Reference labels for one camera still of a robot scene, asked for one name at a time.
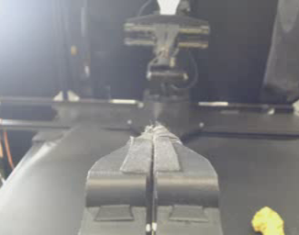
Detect brown toy chicken wing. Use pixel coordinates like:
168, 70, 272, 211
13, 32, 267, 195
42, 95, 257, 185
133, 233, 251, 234
249, 206, 287, 235

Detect person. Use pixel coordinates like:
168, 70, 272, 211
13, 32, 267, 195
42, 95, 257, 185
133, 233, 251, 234
259, 0, 299, 118

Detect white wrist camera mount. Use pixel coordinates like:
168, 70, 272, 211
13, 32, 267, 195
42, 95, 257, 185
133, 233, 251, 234
156, 0, 183, 16

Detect black table frame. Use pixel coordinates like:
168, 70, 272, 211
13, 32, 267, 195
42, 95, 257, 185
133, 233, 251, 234
0, 95, 297, 113

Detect orange cable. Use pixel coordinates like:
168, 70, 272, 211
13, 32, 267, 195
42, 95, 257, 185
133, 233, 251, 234
2, 130, 16, 170

